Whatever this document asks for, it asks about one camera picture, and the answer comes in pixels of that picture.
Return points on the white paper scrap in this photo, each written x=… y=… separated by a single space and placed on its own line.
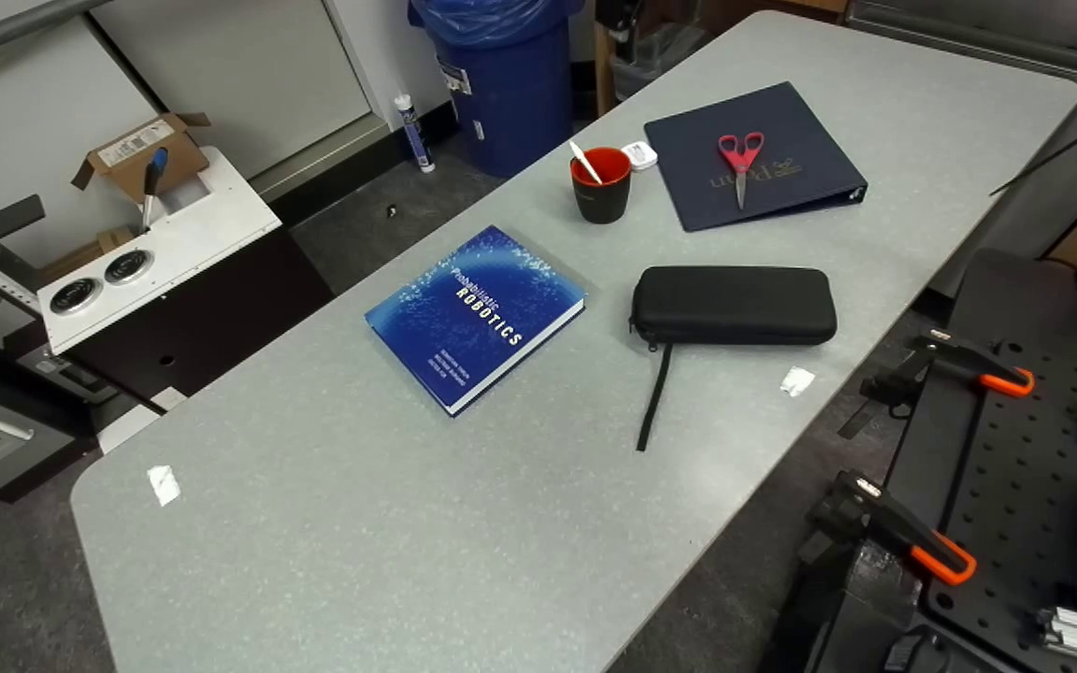
x=164 y=485
x=796 y=380

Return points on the blue hardcover book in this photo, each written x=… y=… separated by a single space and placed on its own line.
x=468 y=313

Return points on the white pen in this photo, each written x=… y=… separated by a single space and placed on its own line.
x=584 y=163

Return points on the white panel with round speakers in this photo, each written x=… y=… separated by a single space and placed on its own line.
x=165 y=252

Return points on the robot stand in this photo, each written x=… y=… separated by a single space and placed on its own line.
x=997 y=467

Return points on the black zip case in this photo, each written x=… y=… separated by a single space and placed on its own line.
x=735 y=304

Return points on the white tube with blue label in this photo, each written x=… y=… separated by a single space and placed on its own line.
x=414 y=134

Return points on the open cardboard box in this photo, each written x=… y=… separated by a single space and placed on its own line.
x=141 y=154

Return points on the blue trash bin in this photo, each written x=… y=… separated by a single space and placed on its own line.
x=510 y=89

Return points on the black mug with red inside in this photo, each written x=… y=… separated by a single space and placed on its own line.
x=602 y=198

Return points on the small white plastic box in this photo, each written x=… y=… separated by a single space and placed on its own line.
x=639 y=154

